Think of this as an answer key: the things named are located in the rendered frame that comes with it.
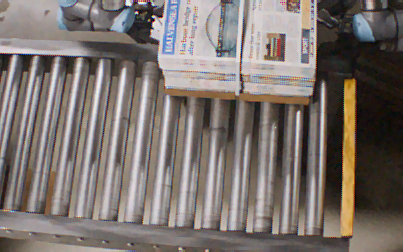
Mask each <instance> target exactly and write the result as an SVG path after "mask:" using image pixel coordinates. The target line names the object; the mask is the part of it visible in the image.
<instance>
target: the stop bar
mask: <svg viewBox="0 0 403 252"><path fill-rule="evenodd" d="M356 102H357V100H356V79H354V78H347V77H346V78H345V79H344V143H343V191H342V206H341V238H344V239H351V238H352V237H353V214H354V213H355V210H354V195H355V104H356Z"/></svg>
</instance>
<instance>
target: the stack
mask: <svg viewBox="0 0 403 252"><path fill-rule="evenodd" d="M387 1H388V11H396V10H403V0H387ZM363 52H367V53H369V54H371V55H375V56H377V57H378V58H380V59H384V60H386V61H387V62H392V63H393V64H395V65H397V66H400V67H402V68H403V52H393V51H390V52H389V51H384V50H379V49H373V48H372V43H371V47H369V48H368V49H366V50H364V51H363ZM352 78H354V79H356V81H358V82H362V83H363V84H365V85H367V86H370V87H372V88H374V89H377V90H379V91H380V92H384V93H385V94H387V95H390V96H392V97H393V98H396V99H398V100H400V101H403V74H400V73H399V72H397V71H393V70H392V69H390V68H388V67H385V66H383V65H381V64H377V63H376V62H374V61H370V60H369V59H366V58H365V57H361V56H360V55H359V58H358V60H357V62H356V64H355V73H354V74H353V77H352ZM356 100H357V102H356V105H359V106H361V107H362V108H364V109H367V110H369V111H371V112H374V113H376V114H377V115H380V116H383V117H384V118H387V119H389V120H390V121H394V122H396V123H398V124H400V125H402V126H403V116H401V115H398V114H396V113H395V112H392V111H390V110H388V109H385V108H383V107H382V105H384V106H387V107H389V108H390V109H394V110H395V111H397V112H400V113H402V114H403V107H400V106H399V105H398V104H394V103H393V102H391V101H388V100H386V99H385V98H381V97H380V96H378V95H375V94H373V93H371V92H370V91H366V90H364V89H363V88H359V87H358V86H356Z"/></svg>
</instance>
